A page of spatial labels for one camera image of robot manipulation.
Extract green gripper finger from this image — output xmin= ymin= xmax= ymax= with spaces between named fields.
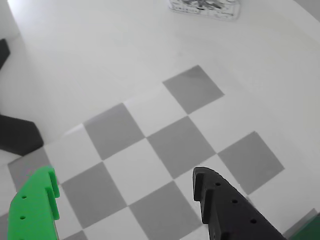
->
xmin=6 ymin=165 xmax=61 ymax=240

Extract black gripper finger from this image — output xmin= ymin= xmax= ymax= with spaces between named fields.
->
xmin=191 ymin=166 xmax=288 ymax=240

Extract dark green foam dice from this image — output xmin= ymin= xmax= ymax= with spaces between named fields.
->
xmin=291 ymin=212 xmax=320 ymax=240

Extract black stand foot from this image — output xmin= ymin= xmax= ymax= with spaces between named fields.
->
xmin=0 ymin=38 xmax=45 ymax=157

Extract grey white checkerboard mat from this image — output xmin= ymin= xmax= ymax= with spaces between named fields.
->
xmin=0 ymin=64 xmax=320 ymax=240

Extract printed white box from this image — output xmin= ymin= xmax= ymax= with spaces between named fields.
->
xmin=167 ymin=0 xmax=243 ymax=21

